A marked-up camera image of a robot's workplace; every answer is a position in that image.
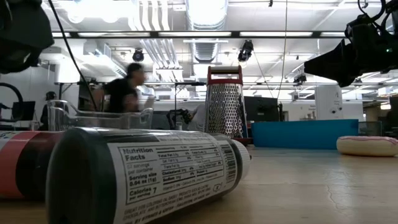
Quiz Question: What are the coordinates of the clear plastic bin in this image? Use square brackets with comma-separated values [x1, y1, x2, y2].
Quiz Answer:
[46, 99, 154, 131]

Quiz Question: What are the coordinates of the teal plastic bin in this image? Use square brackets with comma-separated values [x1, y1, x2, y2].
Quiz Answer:
[251, 119, 359, 150]

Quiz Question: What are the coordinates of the black frame light bar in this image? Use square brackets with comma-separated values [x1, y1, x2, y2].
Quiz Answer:
[51, 30, 346, 39]

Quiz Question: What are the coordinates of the large black screen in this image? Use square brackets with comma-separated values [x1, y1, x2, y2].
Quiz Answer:
[243, 95, 280, 123]

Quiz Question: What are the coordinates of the black monitor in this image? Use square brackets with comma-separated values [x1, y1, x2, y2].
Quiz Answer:
[11, 101, 36, 122]

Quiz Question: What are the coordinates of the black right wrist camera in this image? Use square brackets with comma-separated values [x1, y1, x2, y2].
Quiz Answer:
[345, 14, 377, 47]

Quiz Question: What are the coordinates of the red steel box grater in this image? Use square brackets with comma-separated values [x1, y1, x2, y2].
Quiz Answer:
[203, 65, 253, 146]

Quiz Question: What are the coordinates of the pink frosted donut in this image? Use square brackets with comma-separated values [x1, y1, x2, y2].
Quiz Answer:
[336, 135, 398, 157]

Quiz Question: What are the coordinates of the black bottle white cap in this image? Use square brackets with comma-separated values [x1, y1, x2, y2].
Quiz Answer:
[45, 126, 252, 224]

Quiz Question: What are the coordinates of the silver ventilation duct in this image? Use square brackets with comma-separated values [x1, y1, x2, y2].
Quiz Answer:
[185, 0, 229, 63]

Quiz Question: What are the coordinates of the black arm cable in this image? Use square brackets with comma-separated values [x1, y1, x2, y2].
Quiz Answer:
[47, 0, 99, 111]
[357, 0, 388, 22]

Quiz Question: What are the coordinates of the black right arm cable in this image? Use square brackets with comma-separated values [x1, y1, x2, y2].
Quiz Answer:
[357, 0, 388, 22]

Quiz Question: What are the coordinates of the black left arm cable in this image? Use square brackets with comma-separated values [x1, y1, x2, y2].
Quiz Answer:
[47, 0, 99, 111]

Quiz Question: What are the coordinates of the white column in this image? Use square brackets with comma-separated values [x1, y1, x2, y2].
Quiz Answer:
[314, 84, 344, 121]

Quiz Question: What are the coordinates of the black hanging spotlight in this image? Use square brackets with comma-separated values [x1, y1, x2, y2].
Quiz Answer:
[293, 73, 308, 86]
[132, 48, 146, 63]
[237, 39, 255, 63]

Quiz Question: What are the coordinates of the pink red bottle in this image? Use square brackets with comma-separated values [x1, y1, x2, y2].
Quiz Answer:
[0, 130, 65, 200]

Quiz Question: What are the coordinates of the black background rig frame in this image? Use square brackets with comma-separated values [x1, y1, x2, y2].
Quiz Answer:
[54, 80, 206, 130]

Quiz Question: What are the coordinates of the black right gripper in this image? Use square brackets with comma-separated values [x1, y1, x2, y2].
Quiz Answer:
[303, 12, 398, 88]

